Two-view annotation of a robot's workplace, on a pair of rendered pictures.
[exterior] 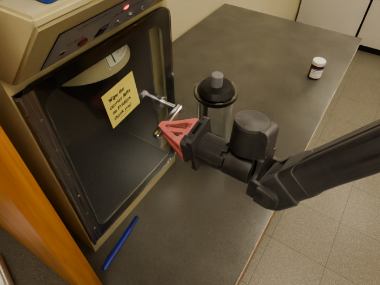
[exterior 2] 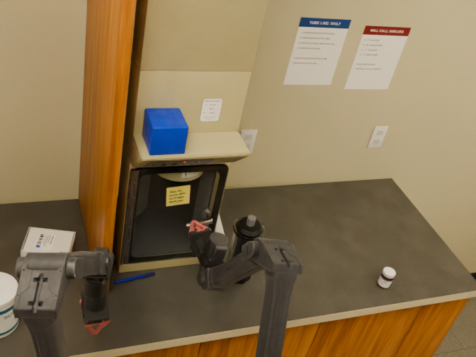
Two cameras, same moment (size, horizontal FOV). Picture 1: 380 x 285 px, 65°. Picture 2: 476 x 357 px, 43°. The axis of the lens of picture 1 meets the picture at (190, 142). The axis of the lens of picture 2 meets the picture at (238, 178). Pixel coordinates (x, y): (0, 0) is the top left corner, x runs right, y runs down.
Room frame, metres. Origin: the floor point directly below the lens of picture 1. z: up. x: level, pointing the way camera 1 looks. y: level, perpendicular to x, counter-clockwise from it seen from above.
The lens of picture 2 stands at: (-0.78, -0.75, 2.47)
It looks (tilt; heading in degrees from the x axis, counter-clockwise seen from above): 36 degrees down; 30
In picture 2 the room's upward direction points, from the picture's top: 14 degrees clockwise
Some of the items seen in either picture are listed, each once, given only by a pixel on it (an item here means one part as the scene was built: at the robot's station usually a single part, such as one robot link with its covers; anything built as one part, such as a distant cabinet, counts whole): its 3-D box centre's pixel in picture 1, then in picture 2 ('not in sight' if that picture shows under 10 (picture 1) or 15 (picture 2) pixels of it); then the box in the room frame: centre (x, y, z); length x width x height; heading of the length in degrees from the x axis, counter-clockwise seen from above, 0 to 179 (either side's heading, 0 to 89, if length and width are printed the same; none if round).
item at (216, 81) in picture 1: (216, 85); (250, 224); (0.59, -0.06, 1.18); 0.09 x 0.09 x 0.07
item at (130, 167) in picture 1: (128, 134); (173, 215); (0.41, 0.12, 1.19); 0.30 x 0.01 x 0.40; 147
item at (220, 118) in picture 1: (213, 121); (243, 249); (0.59, -0.06, 1.06); 0.11 x 0.11 x 0.21
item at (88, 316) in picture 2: not in sight; (95, 299); (-0.01, 0.02, 1.21); 0.10 x 0.07 x 0.07; 57
